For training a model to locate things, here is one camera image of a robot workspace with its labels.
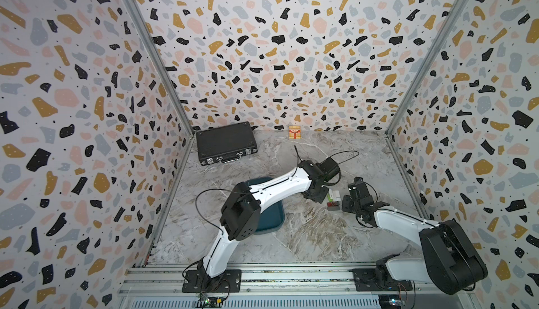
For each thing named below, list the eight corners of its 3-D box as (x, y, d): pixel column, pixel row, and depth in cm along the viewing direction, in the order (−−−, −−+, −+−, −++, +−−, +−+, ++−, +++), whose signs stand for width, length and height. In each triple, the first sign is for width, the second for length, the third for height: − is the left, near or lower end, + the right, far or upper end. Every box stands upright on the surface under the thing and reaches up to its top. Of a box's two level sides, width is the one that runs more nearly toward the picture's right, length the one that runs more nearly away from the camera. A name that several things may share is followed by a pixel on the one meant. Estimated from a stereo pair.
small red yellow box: (289, 138, 122) (289, 136, 121) (289, 128, 128) (289, 125, 126) (300, 138, 122) (300, 136, 121) (299, 128, 128) (300, 126, 126)
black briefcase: (202, 168, 108) (198, 160, 102) (199, 135, 123) (195, 126, 118) (258, 155, 114) (257, 146, 108) (249, 125, 129) (247, 116, 124)
